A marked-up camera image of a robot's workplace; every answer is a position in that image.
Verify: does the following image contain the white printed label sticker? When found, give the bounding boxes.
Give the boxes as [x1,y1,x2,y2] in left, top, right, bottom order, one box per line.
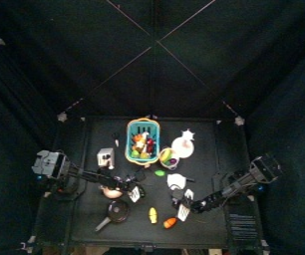
[228,212,258,241]

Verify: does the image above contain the brown bowl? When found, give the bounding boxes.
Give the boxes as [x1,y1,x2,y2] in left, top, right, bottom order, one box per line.
[100,185,125,200]

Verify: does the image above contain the orange toy croissant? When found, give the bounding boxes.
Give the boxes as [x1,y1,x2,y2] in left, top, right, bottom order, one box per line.
[161,216,179,230]

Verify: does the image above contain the white toy bottle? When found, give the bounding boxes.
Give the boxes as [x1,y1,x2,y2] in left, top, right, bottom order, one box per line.
[135,130,152,152]

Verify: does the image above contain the teal basket yellow rim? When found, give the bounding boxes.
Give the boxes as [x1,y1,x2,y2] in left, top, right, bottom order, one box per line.
[124,118,161,165]

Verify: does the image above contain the white small bowl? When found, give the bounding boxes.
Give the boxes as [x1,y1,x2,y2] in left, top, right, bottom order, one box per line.
[156,146,181,171]

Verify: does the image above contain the red toy pepper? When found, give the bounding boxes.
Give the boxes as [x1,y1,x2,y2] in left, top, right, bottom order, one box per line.
[145,138,156,153]

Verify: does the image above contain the black round toy cup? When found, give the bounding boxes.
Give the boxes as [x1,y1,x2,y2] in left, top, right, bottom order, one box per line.
[169,188,184,201]

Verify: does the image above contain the yellow toy corn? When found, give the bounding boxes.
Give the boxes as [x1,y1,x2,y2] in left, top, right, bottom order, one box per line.
[148,206,159,225]

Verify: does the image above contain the yellow toy banana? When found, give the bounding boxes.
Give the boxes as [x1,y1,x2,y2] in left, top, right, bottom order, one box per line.
[159,148,173,162]

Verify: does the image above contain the white toy toaster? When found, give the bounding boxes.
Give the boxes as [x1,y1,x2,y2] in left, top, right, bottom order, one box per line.
[96,147,116,170]

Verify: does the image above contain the white cleaver black handle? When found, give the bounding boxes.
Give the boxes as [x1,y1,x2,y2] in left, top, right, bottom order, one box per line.
[164,172,196,191]

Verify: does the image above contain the small black toy spoon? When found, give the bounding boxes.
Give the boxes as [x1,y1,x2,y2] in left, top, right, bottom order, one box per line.
[112,131,121,148]

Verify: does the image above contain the white round plate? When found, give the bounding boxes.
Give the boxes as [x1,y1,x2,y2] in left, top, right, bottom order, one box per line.
[169,135,196,159]

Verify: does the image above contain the dark frying pan grey handle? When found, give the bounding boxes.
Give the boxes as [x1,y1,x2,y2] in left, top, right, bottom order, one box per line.
[93,198,132,233]

